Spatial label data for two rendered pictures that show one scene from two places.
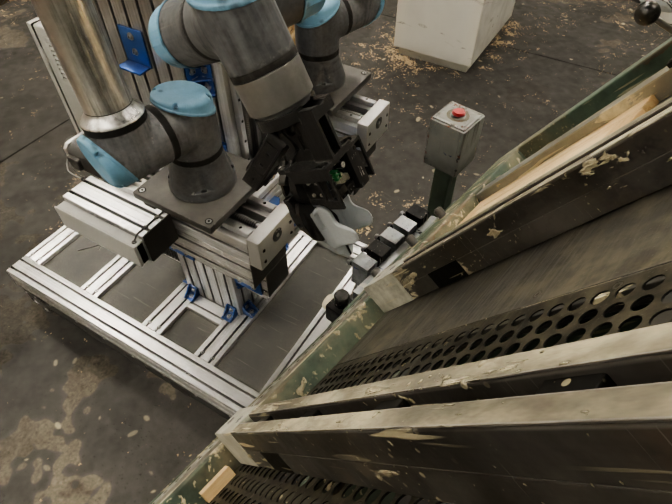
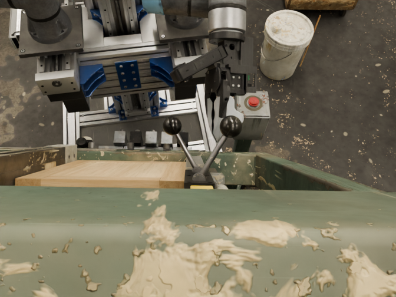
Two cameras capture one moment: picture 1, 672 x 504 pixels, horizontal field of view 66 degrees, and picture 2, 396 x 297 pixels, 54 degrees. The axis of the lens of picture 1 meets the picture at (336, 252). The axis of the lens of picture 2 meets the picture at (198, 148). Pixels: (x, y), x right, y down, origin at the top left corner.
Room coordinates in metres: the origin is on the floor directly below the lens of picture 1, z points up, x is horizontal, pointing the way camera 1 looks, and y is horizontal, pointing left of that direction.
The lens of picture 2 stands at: (0.60, -0.82, 2.10)
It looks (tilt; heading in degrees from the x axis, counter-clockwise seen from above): 62 degrees down; 47
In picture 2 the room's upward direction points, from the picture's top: 4 degrees clockwise
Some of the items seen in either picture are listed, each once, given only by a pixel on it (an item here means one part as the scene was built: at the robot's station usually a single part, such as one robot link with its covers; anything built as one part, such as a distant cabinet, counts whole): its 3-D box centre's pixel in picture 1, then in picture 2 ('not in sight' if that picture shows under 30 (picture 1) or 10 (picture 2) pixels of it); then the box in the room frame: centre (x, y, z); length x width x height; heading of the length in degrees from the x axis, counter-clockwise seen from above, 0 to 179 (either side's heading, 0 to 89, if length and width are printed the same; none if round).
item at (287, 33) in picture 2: not in sight; (286, 42); (2.21, 0.12, 0.24); 0.32 x 0.30 x 0.47; 149
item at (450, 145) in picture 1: (452, 140); (249, 116); (1.30, -0.36, 0.84); 0.12 x 0.12 x 0.18; 49
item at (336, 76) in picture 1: (317, 63); (185, 4); (1.32, 0.05, 1.09); 0.15 x 0.15 x 0.10
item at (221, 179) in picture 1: (198, 162); (46, 17); (0.89, 0.30, 1.09); 0.15 x 0.15 x 0.10
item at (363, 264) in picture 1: (381, 266); (138, 148); (0.92, -0.13, 0.69); 0.50 x 0.14 x 0.24; 139
